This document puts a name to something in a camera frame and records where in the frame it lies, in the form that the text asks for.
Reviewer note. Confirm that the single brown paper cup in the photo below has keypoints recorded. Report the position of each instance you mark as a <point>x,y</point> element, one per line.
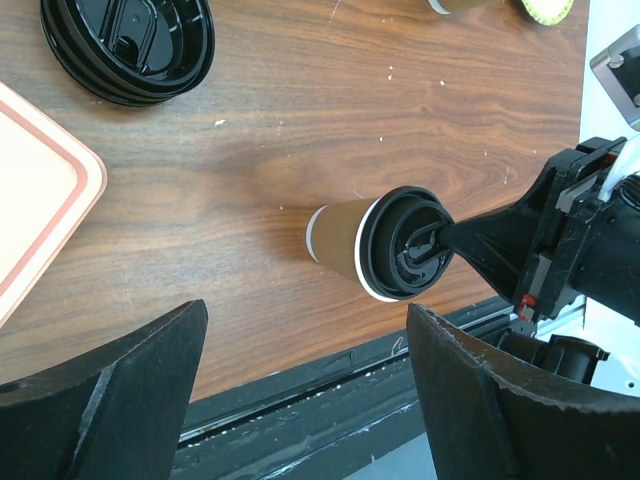
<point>333,239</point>

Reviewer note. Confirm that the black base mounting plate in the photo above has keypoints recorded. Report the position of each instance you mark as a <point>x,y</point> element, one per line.
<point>324,419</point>

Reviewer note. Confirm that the yellow woven coaster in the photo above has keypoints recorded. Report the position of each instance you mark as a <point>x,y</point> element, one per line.
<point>546,12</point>

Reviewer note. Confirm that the pink plastic tray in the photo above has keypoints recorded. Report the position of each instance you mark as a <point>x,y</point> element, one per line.
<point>50,180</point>

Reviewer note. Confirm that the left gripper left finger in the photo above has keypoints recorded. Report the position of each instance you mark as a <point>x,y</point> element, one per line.
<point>115,412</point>

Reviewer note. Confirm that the black cup lid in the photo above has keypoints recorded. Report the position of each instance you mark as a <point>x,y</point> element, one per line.
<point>397,254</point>

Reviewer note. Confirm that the stack of paper cups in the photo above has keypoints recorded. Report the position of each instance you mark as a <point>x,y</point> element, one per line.
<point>448,7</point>

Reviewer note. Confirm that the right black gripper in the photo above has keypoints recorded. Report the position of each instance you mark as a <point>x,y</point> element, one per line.
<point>561,240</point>

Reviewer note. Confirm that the stack of black lids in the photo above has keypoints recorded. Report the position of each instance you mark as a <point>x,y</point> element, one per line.
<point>134,53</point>

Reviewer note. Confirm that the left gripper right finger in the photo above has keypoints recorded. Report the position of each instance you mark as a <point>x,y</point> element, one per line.
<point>490,415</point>

